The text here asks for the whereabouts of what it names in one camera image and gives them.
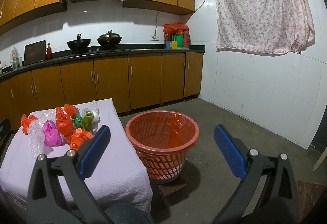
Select pink floral hanging cloth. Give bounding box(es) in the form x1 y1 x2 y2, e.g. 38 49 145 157
215 0 315 55

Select lower wooden cabinets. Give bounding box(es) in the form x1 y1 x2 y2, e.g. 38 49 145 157
1 52 203 129

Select black countertop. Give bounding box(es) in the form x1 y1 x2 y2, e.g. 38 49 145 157
1 43 205 81

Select glass jar with bag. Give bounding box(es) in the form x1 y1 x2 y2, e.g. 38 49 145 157
11 47 23 70

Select black lidded wok right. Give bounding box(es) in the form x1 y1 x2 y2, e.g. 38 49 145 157
97 31 122 51

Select dark cutting board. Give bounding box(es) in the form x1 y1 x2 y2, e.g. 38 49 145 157
23 40 46 65

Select orange plastic bag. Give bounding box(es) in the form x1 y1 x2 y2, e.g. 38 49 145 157
20 114 38 135
64 128 93 150
55 104 77 136

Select white tablecloth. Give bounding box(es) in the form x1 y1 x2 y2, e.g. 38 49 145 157
1 99 153 219

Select pink plastic bag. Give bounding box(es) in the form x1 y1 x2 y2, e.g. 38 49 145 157
41 120 64 147

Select white clear plastic bag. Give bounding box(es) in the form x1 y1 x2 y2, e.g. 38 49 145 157
81 100 100 124

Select red bottle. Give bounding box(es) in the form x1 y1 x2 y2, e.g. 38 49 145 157
46 43 52 60

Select olive green paw-print bag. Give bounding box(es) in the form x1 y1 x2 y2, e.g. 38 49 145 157
79 110 94 132

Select red plastic trash basket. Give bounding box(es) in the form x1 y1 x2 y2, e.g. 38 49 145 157
125 110 199 184

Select black wok left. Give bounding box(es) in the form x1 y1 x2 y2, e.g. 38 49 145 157
67 33 91 54

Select dark wooden stool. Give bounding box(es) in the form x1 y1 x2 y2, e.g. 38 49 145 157
150 176 189 210

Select orange bag on countertop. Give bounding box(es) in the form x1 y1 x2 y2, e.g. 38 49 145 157
163 22 189 35

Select white power cable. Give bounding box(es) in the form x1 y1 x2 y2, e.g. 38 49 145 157
152 0 214 40

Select clear bubble wrap sheet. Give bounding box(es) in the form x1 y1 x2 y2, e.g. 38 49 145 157
27 109 55 160

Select colourful boxes on counter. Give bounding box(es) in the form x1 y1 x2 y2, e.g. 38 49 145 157
164 31 190 50

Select green plastic bag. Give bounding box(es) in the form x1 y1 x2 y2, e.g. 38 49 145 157
72 111 82 129

